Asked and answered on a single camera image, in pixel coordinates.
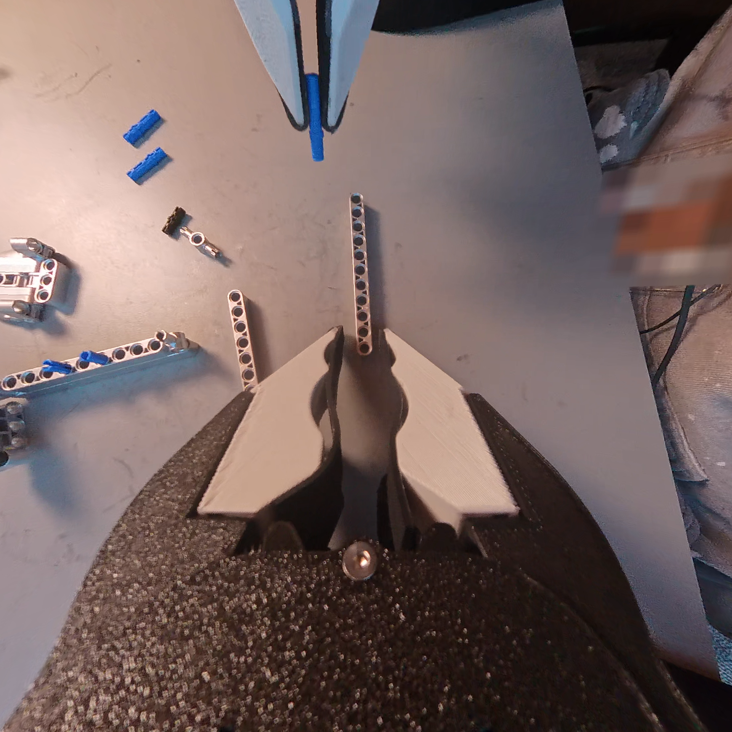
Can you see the short grey building beam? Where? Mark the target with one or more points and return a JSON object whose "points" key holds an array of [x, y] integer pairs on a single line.
{"points": [[242, 334]]}

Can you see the long blue pin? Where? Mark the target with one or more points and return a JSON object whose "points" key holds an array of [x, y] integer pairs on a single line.
{"points": [[314, 137], [143, 127], [148, 166]]}

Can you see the pale patterned cloth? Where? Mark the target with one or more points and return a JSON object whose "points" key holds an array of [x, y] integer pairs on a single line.
{"points": [[697, 457]]}

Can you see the long grey beam with pins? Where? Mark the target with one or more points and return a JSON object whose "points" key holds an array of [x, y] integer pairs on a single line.
{"points": [[143, 361]]}

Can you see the silver engine block piece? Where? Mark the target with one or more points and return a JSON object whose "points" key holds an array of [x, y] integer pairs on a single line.
{"points": [[11, 429], [28, 280]]}

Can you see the person's black clothing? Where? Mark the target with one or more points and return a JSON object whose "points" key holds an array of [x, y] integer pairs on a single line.
{"points": [[457, 14]]}

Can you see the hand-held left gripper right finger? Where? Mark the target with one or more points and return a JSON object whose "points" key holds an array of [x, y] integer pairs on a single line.
{"points": [[452, 457]]}

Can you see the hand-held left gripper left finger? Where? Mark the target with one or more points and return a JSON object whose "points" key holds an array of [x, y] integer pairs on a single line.
{"points": [[269, 452]]}

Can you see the small black pin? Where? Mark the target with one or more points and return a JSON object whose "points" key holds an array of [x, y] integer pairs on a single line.
{"points": [[174, 220]]}

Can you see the small grey pin connector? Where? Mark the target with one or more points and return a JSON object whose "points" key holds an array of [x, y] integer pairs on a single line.
{"points": [[200, 240]]}

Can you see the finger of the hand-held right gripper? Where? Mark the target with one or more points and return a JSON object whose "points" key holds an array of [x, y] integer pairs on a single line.
{"points": [[274, 57], [346, 57]]}

